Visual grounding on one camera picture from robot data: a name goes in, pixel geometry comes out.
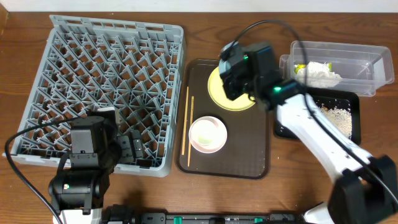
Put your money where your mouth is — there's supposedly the grey dishwasher rack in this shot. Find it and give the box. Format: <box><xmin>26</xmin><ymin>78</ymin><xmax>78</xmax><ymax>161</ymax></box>
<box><xmin>11</xmin><ymin>15</ymin><xmax>186</xmax><ymax>177</ymax></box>

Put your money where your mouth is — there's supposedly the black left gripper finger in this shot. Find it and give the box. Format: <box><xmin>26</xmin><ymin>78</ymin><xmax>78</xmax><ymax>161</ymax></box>
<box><xmin>129</xmin><ymin>130</ymin><xmax>144</xmax><ymax>159</ymax></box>
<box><xmin>118</xmin><ymin>136</ymin><xmax>134</xmax><ymax>164</ymax></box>

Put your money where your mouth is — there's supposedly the wooden chopstick left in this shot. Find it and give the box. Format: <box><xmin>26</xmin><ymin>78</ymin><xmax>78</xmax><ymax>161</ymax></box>
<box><xmin>181</xmin><ymin>86</ymin><xmax>189</xmax><ymax>156</ymax></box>

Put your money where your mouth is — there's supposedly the brown serving tray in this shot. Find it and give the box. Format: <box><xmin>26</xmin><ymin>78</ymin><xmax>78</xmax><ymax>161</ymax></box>
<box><xmin>176</xmin><ymin>59</ymin><xmax>270</xmax><ymax>179</ymax></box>

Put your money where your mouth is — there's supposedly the clear plastic bin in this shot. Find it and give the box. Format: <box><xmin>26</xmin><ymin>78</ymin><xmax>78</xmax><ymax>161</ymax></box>
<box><xmin>279</xmin><ymin>40</ymin><xmax>395</xmax><ymax>98</ymax></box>

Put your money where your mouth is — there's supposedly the yellow plate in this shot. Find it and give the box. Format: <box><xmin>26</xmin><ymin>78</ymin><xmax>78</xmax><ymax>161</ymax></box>
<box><xmin>208</xmin><ymin>67</ymin><xmax>255</xmax><ymax>111</ymax></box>

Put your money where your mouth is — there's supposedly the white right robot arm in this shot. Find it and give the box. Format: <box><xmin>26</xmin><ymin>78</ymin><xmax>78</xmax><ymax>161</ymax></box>
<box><xmin>219</xmin><ymin>41</ymin><xmax>397</xmax><ymax>223</ymax></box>

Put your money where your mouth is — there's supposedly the spilled rice pile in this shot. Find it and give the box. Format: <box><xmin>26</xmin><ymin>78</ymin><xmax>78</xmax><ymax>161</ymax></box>
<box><xmin>320</xmin><ymin>106</ymin><xmax>353</xmax><ymax>139</ymax></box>

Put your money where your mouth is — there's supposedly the white tissue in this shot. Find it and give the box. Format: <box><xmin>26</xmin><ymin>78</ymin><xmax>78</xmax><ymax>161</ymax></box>
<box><xmin>295</xmin><ymin>62</ymin><xmax>343</xmax><ymax>88</ymax></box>

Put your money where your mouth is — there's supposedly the wooden chopstick right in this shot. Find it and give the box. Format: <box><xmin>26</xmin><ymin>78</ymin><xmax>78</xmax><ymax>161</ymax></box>
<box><xmin>187</xmin><ymin>96</ymin><xmax>195</xmax><ymax>167</ymax></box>

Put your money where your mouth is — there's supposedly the pink bowl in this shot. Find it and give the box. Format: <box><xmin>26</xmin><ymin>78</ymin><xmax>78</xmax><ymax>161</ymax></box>
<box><xmin>191</xmin><ymin>116</ymin><xmax>228</xmax><ymax>154</ymax></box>

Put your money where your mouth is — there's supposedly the black waste tray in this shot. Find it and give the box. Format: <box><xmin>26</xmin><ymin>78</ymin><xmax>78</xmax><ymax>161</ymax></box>
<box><xmin>274</xmin><ymin>86</ymin><xmax>362</xmax><ymax>146</ymax></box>

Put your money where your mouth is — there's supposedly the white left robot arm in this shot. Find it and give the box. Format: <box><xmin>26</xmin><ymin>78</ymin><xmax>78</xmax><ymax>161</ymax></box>
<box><xmin>49</xmin><ymin>107</ymin><xmax>144</xmax><ymax>223</ymax></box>

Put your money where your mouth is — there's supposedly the wooden chopstick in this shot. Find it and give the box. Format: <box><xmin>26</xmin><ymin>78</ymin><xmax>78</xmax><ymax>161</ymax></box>
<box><xmin>187</xmin><ymin>96</ymin><xmax>195</xmax><ymax>167</ymax></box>
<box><xmin>181</xmin><ymin>86</ymin><xmax>189</xmax><ymax>156</ymax></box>

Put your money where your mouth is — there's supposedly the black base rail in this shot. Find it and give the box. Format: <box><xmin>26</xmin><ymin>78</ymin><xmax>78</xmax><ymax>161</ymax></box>
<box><xmin>100</xmin><ymin>205</ymin><xmax>305</xmax><ymax>224</ymax></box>

